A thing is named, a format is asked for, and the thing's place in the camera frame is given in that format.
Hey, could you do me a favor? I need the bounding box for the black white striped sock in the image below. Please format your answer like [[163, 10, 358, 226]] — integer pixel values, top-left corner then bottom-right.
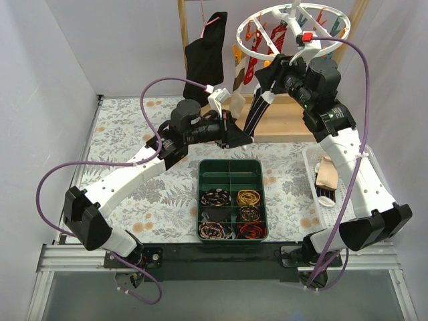
[[243, 84, 276, 137]]

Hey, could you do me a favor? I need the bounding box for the brown beige striped sock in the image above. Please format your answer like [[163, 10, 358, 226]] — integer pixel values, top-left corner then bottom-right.
[[315, 156, 338, 192]]

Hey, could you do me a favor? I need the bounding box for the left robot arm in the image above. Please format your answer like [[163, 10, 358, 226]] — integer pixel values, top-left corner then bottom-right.
[[64, 99, 252, 268]]

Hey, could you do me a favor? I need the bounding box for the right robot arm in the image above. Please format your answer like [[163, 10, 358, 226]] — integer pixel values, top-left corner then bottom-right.
[[255, 54, 413, 266]]

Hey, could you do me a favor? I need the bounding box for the white round clip hanger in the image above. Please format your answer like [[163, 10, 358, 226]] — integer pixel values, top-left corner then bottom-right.
[[235, 1, 350, 61]]

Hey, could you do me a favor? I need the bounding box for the red christmas sock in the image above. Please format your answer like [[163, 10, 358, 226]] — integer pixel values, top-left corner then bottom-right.
[[270, 23, 288, 53], [243, 31, 262, 85]]

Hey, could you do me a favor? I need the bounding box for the orange clothes clip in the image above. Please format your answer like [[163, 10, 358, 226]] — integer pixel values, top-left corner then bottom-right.
[[245, 25, 257, 41]]

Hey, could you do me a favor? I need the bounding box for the wooden tray base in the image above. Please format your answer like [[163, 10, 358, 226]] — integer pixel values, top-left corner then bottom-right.
[[230, 92, 316, 143]]

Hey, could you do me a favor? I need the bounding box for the yellow rolled tie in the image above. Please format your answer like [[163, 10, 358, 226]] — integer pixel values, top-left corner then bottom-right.
[[236, 189, 261, 207]]

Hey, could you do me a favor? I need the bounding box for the black white patterned rolled tie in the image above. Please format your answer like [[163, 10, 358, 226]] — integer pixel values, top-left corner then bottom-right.
[[201, 189, 231, 207]]

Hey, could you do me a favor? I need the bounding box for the green divided organizer box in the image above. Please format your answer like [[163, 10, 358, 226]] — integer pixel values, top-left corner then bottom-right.
[[196, 159, 268, 244]]

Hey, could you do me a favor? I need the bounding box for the teal clothes clip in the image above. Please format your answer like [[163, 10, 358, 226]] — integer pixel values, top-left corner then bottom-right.
[[330, 18, 340, 37]]

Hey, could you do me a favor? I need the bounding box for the yellow-orange clothes clip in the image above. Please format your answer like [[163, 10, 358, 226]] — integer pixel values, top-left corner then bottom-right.
[[339, 27, 348, 38]]

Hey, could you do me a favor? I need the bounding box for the black hanging garment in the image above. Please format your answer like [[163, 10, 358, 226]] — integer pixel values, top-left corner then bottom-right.
[[185, 12, 228, 86]]

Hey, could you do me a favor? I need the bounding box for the black gold paisley rolled tie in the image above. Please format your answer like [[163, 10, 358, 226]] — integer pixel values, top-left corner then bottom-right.
[[236, 205, 261, 223]]

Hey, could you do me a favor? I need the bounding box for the black orange rolled tie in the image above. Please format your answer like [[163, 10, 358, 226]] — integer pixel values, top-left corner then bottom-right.
[[236, 221, 268, 239]]

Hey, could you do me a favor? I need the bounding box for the floral tablecloth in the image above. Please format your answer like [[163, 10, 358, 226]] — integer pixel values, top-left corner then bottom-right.
[[78, 97, 322, 243]]

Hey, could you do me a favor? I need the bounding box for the white plastic basket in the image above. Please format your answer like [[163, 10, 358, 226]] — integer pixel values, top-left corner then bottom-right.
[[302, 143, 399, 241]]

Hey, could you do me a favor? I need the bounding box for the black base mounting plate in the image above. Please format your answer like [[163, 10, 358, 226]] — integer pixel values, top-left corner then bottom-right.
[[104, 243, 342, 284]]

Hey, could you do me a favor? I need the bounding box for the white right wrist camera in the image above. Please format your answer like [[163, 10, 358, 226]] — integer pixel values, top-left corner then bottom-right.
[[289, 31, 327, 66]]

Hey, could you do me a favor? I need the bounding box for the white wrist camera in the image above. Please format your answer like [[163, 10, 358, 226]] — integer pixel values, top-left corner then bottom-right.
[[289, 31, 327, 66], [208, 88, 231, 118]]

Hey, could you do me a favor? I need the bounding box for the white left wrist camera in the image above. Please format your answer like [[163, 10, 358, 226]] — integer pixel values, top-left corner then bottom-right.
[[208, 88, 231, 118]]

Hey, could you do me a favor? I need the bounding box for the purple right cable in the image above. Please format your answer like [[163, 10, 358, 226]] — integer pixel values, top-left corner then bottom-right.
[[306, 36, 370, 290]]

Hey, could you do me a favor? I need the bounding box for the purple cable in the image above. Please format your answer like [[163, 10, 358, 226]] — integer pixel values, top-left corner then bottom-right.
[[306, 36, 370, 290], [35, 77, 215, 304]]

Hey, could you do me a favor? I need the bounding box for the wooden rack post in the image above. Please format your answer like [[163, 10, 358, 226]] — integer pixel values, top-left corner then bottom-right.
[[177, 0, 189, 71], [332, 0, 370, 64]]

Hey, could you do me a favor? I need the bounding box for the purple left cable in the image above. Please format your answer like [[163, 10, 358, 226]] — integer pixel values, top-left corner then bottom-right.
[[35, 77, 215, 304]]

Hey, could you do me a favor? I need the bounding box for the left wooden rack post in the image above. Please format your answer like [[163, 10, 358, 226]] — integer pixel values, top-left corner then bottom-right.
[[177, 0, 189, 71]]

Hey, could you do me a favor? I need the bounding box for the aluminium frame rail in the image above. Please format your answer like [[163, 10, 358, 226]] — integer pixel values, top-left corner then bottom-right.
[[26, 243, 118, 321]]

